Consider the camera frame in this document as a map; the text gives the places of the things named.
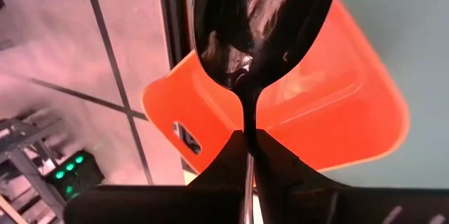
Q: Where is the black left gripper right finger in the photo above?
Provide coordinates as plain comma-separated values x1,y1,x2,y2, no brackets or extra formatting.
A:
253,129,449,224

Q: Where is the grey metal rack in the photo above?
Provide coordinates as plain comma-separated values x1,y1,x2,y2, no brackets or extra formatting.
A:
0,107,67,224

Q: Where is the green table mat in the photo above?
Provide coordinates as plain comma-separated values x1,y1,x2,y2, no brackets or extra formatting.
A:
182,0,449,190

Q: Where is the black device with green lights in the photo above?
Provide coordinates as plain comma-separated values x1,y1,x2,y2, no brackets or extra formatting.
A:
45,150,106,202

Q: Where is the orange plastic bin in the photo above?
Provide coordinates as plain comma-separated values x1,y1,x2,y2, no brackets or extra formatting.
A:
142,0,411,176

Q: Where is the black spoon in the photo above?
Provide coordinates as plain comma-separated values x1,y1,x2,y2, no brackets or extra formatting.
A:
191,0,341,224

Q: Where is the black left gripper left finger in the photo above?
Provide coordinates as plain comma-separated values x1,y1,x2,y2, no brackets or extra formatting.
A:
62,129,246,224

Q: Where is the black aluminium table frame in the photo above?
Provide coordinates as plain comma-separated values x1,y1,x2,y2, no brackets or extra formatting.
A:
156,0,198,176

